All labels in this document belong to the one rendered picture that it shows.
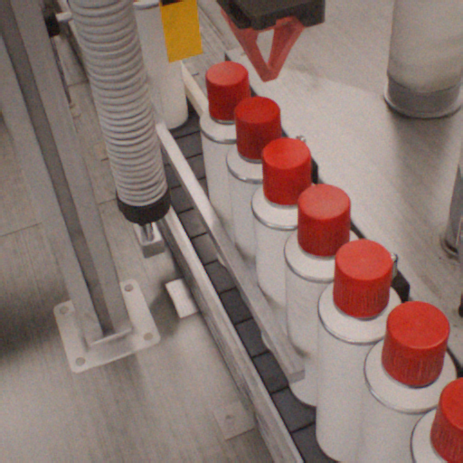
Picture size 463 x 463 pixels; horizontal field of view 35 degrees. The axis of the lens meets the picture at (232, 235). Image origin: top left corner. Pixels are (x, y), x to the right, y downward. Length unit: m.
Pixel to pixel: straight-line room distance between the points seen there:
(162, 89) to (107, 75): 0.42
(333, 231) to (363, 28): 0.59
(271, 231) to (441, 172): 0.32
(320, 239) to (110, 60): 0.17
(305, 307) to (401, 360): 0.12
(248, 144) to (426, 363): 0.21
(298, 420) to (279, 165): 0.22
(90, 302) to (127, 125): 0.29
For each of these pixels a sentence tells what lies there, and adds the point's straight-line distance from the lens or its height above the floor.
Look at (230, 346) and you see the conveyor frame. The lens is 0.64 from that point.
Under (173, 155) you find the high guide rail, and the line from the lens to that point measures 0.69.
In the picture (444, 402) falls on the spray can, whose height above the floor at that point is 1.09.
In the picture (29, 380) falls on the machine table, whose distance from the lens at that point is 0.72.
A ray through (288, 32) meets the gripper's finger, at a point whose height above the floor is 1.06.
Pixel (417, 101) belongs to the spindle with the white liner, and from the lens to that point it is 0.85.
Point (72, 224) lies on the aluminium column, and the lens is 0.62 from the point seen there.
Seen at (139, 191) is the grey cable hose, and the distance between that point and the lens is 0.45.
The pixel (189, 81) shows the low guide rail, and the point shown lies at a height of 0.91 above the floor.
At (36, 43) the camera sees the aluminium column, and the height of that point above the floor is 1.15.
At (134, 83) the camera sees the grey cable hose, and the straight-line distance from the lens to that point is 0.41.
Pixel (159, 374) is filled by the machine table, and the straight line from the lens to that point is 0.69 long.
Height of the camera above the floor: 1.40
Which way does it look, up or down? 46 degrees down
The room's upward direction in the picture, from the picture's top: 6 degrees counter-clockwise
